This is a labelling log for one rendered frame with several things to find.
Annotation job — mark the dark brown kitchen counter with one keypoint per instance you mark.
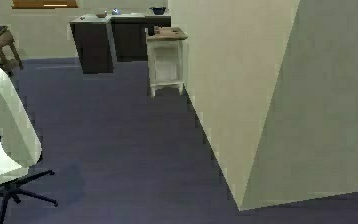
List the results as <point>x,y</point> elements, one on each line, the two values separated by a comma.
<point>130,36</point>

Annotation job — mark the dark brown kitchen island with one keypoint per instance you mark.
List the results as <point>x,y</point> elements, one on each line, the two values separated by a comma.
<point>93,46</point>

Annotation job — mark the white wooden side cabinet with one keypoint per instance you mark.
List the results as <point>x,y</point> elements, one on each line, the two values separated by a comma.
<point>165,63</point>

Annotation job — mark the dark blue bowl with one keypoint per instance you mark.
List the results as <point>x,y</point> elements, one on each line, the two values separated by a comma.
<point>158,10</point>

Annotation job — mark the blue round kettle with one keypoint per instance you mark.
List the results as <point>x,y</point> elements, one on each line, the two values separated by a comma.
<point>116,12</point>

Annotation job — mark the brown small bowl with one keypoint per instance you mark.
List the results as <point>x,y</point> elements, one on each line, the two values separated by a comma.
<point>101,15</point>

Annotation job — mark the white office swivel chair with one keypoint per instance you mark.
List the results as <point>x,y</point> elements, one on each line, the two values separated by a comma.
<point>10,126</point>

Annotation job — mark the brown wooden side table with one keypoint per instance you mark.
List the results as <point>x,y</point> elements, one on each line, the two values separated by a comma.
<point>0,43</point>

